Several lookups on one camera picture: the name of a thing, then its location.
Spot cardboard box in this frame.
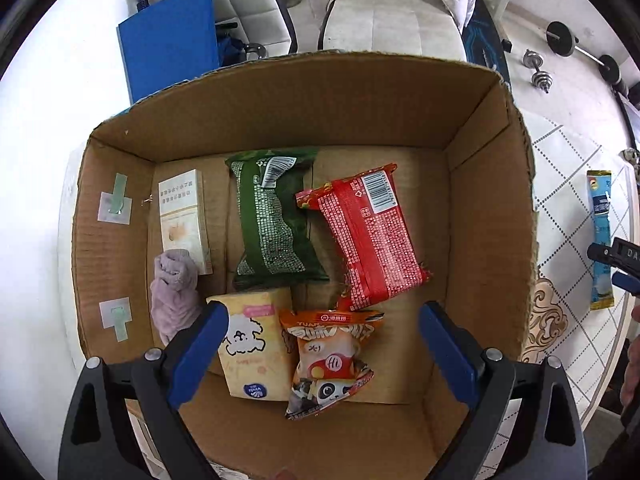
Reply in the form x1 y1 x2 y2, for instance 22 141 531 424
58 51 537 479

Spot patterned tablecloth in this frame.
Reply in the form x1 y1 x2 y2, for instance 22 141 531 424
470 109 640 480

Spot red snack packet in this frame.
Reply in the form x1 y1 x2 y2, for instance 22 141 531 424
296 162 432 311

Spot green snack packet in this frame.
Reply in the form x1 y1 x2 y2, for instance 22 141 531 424
226 148 329 290

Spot chrome dumbbell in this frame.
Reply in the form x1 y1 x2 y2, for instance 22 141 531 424
522 49 553 93

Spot white office chair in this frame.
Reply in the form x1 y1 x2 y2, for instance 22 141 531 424
316 0 466 62

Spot white tissue box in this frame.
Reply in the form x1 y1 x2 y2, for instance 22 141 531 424
158 169 213 275

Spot blue long snack tube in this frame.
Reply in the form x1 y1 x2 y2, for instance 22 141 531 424
587 170 614 310

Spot yellow tissue pack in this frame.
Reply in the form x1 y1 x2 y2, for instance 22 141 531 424
207 288 297 402

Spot purple cloth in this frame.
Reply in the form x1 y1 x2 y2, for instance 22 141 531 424
150 249 202 346

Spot floor barbell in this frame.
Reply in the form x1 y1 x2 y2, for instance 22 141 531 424
544 21 622 86

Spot orange panda snack packet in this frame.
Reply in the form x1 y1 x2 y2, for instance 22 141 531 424
279 310 384 420

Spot person's hand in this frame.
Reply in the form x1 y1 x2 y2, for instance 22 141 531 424
620 335 640 408

